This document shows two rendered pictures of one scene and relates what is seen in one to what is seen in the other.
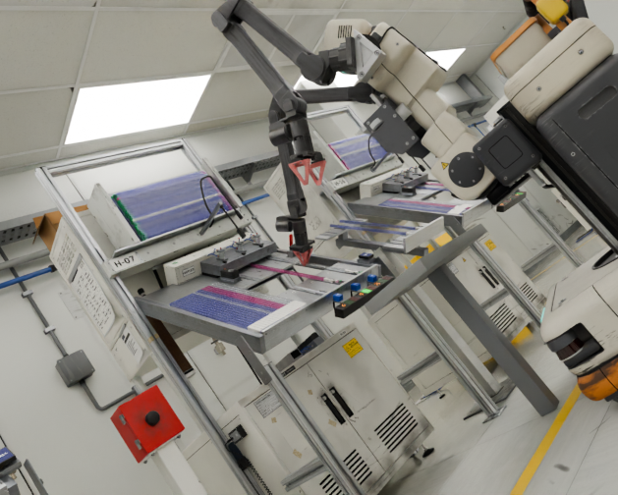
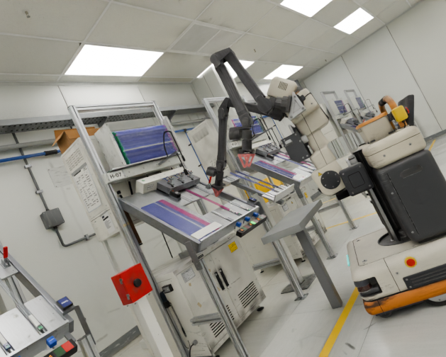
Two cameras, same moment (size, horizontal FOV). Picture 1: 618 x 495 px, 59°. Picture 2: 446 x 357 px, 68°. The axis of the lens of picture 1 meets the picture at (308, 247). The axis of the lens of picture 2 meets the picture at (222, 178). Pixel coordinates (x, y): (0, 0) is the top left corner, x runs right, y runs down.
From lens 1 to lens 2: 0.46 m
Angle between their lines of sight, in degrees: 10
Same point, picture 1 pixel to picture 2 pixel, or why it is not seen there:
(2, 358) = (7, 205)
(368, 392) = (237, 273)
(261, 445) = (181, 297)
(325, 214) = not seen: hidden behind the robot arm
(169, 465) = (142, 309)
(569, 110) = (396, 171)
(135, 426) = (127, 286)
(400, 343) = (246, 239)
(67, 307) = (51, 179)
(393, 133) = (296, 149)
